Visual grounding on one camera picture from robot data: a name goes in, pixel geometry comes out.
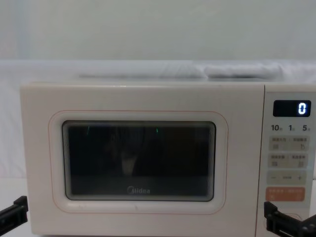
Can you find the oven control panel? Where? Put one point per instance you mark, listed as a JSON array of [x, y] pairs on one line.
[[287, 148]]

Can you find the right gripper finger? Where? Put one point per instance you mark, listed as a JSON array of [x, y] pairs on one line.
[[279, 222]]

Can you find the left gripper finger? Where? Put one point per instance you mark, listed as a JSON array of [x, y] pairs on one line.
[[17, 212]]

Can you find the white table cloth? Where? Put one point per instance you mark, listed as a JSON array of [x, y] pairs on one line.
[[10, 190]]

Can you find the cream microwave oven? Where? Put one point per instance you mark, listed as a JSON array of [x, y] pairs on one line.
[[153, 98]]

